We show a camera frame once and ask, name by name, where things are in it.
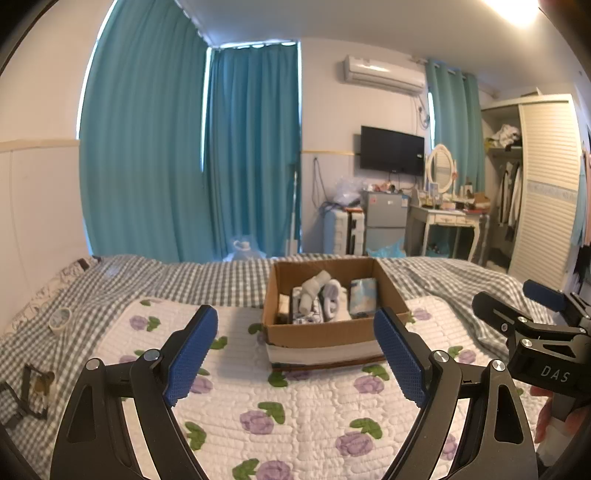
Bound white printed pillow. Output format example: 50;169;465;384
9;255;101;333

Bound tape roll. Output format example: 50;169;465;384
48;307;73;336

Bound white dressing table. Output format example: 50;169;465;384
405;203;490;266

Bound white mop pole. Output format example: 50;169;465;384
288;161;301;254

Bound floral quilted mat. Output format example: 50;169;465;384
99;295;550;480

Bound folded clothes pile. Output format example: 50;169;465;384
489;124;522;149

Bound blue plastic bag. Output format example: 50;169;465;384
367;237;407;258

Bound grey mini fridge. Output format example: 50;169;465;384
362;191;409;254

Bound narrow teal curtain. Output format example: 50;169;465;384
425;59;485;195

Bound white sock with navy cuff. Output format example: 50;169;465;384
295;272;331;315

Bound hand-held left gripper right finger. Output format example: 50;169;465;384
373;307;540;480

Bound blue white tissue pack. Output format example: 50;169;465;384
348;277;378;320

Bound teal corner curtain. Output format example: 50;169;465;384
203;42;302;260

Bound cardboard box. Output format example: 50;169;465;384
262;257;411;372

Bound black folding stand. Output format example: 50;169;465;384
0;364;57;428

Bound white slatted wardrobe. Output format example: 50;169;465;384
480;93;583;289

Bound clear plastic water jug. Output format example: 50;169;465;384
231;235;266;260

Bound white suitcase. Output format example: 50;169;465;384
323;210;354;254

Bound hanging black cable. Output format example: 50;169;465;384
311;157;327;208

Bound wide teal curtain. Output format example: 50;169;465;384
78;0;209;264

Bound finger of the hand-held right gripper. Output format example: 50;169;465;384
472;292;532;342
523;280;591;320

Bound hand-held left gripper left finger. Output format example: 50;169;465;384
50;304;219;480

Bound small white sock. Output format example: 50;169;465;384
322;279;345;320

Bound hanging light blue garment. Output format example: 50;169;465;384
571;138;591;247

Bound white air conditioner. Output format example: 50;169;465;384
342;55;426;96

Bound person's right hand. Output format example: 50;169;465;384
531;385;591;464

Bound oval white vanity mirror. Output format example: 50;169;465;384
426;144;456;195

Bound clear plastic bag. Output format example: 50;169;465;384
332;176;363;206

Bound hanging clothes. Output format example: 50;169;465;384
496;161;525;241

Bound black wall television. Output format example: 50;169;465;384
360;126;426;176

